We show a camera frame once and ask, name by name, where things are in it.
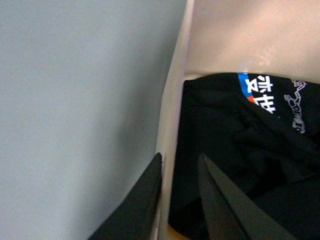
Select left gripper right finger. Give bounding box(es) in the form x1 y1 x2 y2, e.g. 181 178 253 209
197 153 295 240

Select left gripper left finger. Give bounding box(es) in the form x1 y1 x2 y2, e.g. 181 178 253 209
89 153 162 240

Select beige plastic laundry hamper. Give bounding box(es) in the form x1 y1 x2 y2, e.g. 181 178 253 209
153 0 320 240

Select black clothes with print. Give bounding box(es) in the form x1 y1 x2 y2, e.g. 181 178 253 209
168 73 320 240

